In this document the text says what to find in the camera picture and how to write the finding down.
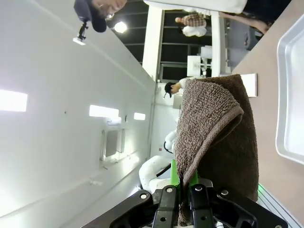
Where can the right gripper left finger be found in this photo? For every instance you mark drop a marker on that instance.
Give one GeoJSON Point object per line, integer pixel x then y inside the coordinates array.
{"type": "Point", "coordinates": [156, 209]}

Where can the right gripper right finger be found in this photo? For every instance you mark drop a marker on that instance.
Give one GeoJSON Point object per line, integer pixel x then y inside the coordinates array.
{"type": "Point", "coordinates": [213, 209]}

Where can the brown terry towel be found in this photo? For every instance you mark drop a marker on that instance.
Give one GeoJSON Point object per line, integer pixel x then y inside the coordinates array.
{"type": "Point", "coordinates": [213, 118]}

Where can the person's right forearm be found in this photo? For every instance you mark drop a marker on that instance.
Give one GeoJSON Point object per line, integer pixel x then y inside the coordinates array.
{"type": "Point", "coordinates": [237, 18]}

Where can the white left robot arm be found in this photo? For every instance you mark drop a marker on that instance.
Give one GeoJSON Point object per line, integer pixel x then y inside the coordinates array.
{"type": "Point", "coordinates": [149, 171]}

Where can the person's right hand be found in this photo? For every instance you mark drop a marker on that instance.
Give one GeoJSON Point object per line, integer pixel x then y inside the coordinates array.
{"type": "Point", "coordinates": [262, 27]}

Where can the ceiling air vent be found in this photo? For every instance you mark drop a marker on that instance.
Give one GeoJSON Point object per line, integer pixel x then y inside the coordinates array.
{"type": "Point", "coordinates": [112, 145]}

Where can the rectangular ceiling light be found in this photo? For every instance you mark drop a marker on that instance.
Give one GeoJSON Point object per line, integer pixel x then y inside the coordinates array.
{"type": "Point", "coordinates": [104, 111]}
{"type": "Point", "coordinates": [139, 116]}
{"type": "Point", "coordinates": [13, 101]}

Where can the background person black hair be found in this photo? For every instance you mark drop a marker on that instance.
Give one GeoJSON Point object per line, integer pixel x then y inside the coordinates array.
{"type": "Point", "coordinates": [172, 87]}

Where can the silver metal tray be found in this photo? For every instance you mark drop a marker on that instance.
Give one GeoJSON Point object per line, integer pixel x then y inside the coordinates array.
{"type": "Point", "coordinates": [294, 95]}

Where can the white background equipment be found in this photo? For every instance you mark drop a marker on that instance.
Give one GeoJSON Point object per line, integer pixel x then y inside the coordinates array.
{"type": "Point", "coordinates": [199, 61]}

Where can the round bright lamp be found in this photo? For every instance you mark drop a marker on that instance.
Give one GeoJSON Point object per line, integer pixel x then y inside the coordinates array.
{"type": "Point", "coordinates": [120, 27]}

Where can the background person plaid shirt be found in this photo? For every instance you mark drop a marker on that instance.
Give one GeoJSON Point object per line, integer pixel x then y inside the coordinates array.
{"type": "Point", "coordinates": [193, 20]}

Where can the person in white sweater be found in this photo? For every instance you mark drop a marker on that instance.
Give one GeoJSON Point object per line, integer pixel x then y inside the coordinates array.
{"type": "Point", "coordinates": [194, 4]}

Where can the aluminium frame rail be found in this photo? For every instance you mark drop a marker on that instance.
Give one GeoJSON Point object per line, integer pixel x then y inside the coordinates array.
{"type": "Point", "coordinates": [273, 204]}

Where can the small camera on mount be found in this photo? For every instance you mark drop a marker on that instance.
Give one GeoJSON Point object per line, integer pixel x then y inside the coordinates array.
{"type": "Point", "coordinates": [81, 35]}

